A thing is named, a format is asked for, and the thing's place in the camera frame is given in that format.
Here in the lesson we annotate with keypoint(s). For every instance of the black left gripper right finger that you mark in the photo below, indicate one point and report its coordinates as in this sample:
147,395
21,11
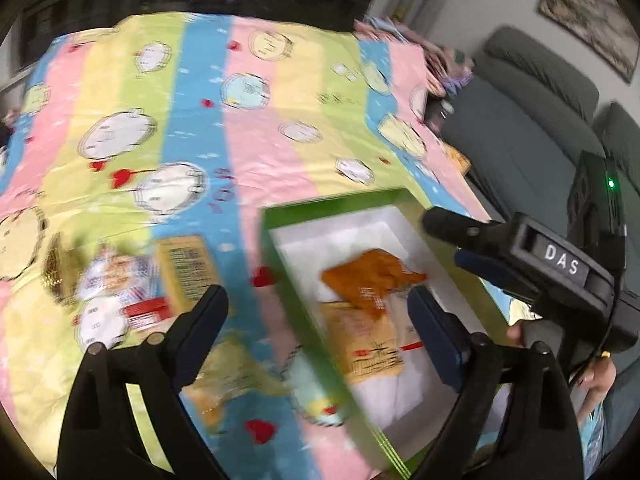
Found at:
512,419

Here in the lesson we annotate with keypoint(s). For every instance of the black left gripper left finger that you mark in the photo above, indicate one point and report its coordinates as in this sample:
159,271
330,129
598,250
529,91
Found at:
99,437

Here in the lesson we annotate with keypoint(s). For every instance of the red snack packet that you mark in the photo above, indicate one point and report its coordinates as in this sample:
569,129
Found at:
107,316

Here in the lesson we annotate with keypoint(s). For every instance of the yellow-green corn snack bag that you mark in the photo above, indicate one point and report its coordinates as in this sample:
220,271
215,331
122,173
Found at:
229,371

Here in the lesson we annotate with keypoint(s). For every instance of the white peanut snack bag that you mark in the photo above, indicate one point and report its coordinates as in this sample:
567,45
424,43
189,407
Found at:
132,279

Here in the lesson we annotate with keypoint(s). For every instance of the dark chocolate gold snack bag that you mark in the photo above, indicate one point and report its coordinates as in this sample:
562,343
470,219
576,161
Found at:
62,269

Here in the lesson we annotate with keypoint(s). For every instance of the dark orange snack bag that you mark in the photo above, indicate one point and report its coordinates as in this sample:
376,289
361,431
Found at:
365,281

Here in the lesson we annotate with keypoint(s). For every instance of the soda cracker pack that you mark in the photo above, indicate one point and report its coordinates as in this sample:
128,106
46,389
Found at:
186,269

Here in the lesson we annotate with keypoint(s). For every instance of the yellow rice cake packet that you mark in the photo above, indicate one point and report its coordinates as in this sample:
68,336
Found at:
363,347

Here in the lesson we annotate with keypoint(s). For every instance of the white red-edged snack packet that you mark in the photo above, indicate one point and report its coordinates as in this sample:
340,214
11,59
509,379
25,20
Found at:
408,338

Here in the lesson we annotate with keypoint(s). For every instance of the person's right hand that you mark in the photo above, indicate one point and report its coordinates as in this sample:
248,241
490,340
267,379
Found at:
590,387

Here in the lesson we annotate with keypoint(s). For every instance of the grey sofa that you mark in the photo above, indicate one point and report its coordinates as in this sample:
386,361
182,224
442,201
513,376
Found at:
523,121

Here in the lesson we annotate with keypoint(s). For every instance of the green white cardboard box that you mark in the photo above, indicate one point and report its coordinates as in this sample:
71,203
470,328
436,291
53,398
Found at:
390,419

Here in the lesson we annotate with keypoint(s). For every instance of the colourful cartoon striped bedsheet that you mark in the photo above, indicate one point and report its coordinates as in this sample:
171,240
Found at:
180,124

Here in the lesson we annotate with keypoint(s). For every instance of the black camera box with led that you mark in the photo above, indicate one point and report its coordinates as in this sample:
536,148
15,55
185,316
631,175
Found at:
596,223

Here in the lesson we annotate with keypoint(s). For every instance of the framed wall painting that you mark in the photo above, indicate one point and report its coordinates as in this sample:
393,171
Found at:
603,26

